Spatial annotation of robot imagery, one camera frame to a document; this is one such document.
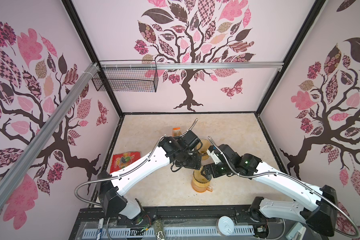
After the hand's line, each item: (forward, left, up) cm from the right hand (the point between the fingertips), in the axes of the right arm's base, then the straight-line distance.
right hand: (207, 169), depth 75 cm
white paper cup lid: (-24, -7, -8) cm, 26 cm away
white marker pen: (-22, +53, -12) cm, 58 cm away
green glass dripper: (-6, +5, 0) cm, 7 cm away
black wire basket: (+56, +48, +21) cm, 77 cm away
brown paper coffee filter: (+9, +1, +9) cm, 13 cm away
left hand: (-1, +8, +5) cm, 9 cm away
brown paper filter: (-4, +5, 0) cm, 6 cm away
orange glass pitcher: (-7, +3, -6) cm, 10 cm away
